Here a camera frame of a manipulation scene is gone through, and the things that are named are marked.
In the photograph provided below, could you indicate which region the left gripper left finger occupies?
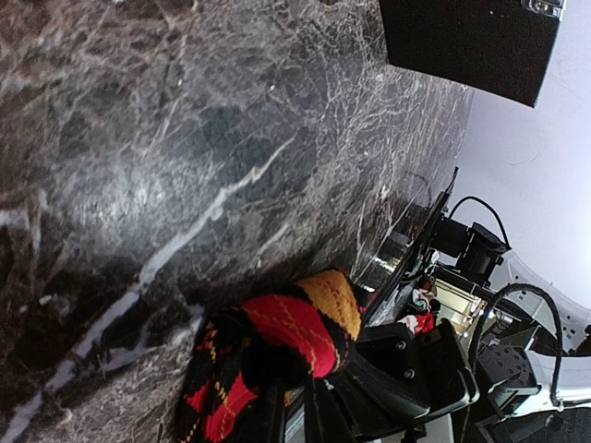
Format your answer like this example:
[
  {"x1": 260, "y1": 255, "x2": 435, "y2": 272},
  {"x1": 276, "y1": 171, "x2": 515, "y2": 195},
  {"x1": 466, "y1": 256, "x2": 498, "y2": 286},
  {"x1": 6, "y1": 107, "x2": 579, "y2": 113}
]
[{"x1": 251, "y1": 379, "x2": 286, "y2": 443}]

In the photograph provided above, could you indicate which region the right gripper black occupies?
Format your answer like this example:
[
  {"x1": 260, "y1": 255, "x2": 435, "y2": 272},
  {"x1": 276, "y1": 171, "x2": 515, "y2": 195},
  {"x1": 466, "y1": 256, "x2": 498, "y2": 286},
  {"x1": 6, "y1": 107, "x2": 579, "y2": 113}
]
[{"x1": 332, "y1": 319, "x2": 479, "y2": 434}]

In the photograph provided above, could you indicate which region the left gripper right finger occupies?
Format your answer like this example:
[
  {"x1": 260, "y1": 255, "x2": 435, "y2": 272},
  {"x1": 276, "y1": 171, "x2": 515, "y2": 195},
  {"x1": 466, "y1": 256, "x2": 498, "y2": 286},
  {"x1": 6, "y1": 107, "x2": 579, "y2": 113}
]
[{"x1": 304, "y1": 378, "x2": 356, "y2": 443}]

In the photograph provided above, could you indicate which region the red orange argyle sock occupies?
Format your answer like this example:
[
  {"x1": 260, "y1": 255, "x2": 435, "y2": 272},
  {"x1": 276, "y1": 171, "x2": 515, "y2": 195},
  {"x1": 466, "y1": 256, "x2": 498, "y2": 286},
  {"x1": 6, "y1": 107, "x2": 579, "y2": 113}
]
[{"x1": 175, "y1": 269, "x2": 371, "y2": 442}]

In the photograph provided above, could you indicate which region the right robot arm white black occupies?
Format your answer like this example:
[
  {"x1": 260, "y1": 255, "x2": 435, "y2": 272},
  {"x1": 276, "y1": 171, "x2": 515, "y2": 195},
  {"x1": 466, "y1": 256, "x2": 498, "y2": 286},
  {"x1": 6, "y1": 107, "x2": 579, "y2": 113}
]
[{"x1": 327, "y1": 217, "x2": 590, "y2": 442}]

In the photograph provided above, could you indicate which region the black display case box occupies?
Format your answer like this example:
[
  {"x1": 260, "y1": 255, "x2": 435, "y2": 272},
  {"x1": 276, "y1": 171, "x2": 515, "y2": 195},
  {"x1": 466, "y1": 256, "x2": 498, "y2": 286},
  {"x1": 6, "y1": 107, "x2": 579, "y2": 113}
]
[{"x1": 380, "y1": 0, "x2": 566, "y2": 107}]

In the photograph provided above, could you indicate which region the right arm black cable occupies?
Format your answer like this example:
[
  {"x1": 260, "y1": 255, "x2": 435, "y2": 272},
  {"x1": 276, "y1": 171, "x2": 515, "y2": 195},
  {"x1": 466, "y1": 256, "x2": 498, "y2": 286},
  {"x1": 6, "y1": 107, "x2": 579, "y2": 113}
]
[{"x1": 470, "y1": 281, "x2": 565, "y2": 407}]

